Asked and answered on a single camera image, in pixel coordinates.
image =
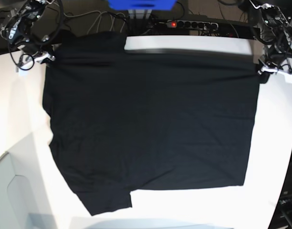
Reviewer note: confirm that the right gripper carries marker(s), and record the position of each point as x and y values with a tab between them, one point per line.
27	59

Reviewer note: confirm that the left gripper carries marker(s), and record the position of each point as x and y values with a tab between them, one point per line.
273	65

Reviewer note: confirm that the black T-shirt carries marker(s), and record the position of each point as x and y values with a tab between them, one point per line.
156	121

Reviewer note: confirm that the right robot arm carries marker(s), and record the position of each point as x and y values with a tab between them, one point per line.
25	48

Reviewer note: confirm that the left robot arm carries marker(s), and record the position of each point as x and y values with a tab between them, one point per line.
276	16

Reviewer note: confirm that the blue box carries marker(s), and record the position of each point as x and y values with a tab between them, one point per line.
141	4

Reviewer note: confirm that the black power strip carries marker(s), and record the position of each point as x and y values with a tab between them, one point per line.
193	25

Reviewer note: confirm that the grey cabinet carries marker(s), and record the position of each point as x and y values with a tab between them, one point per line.
16	198

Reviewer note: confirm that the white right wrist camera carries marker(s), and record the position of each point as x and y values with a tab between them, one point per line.
22	73

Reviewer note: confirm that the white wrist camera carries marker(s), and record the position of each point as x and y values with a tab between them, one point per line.
287	76
22	73

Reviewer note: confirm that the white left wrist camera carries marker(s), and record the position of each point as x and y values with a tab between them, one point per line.
287	76

